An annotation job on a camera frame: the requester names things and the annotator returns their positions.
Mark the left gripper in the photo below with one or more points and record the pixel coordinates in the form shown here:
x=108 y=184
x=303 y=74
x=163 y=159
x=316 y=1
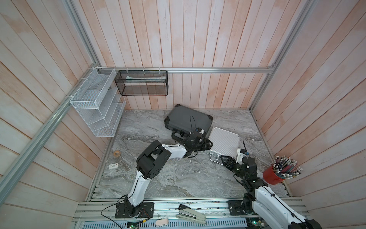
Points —
x=207 y=146

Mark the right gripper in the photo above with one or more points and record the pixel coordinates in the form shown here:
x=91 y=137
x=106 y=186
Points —
x=229 y=159

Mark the silver aluminium poker case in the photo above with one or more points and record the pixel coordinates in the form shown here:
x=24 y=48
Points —
x=225 y=144

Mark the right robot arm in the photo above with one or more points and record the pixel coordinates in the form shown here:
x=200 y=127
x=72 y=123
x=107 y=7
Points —
x=261 y=200

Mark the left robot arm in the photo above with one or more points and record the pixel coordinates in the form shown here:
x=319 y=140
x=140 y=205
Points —
x=154 y=158

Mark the dark grey poker case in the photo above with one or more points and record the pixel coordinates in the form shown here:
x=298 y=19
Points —
x=183 y=120

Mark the red pencil cup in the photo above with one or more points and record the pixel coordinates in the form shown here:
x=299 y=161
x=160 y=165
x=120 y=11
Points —
x=283 y=168

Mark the grey stapler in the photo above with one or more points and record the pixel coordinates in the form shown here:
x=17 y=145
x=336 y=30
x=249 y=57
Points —
x=188 y=214

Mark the pink eraser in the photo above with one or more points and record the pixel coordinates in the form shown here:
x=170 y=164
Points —
x=161 y=222

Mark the tape roll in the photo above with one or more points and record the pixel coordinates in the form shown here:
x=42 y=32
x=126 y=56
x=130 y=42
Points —
x=117 y=153

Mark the small white card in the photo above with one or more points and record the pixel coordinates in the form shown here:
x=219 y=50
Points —
x=113 y=166

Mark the black mesh basket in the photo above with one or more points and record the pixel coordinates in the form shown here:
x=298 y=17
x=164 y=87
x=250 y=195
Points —
x=142 y=82

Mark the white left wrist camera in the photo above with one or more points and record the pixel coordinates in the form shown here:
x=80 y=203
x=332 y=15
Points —
x=201 y=131

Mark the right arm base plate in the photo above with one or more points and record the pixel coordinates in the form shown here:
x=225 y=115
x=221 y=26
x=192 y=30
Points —
x=236 y=208

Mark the aluminium frame rail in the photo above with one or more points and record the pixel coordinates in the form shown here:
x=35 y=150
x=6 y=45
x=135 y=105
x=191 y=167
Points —
x=201 y=69

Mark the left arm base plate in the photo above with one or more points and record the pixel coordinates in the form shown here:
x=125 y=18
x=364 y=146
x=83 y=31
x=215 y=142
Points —
x=128 y=211

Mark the white wire mesh shelf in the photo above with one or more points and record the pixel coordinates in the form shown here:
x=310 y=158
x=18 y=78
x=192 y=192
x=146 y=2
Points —
x=98 y=102

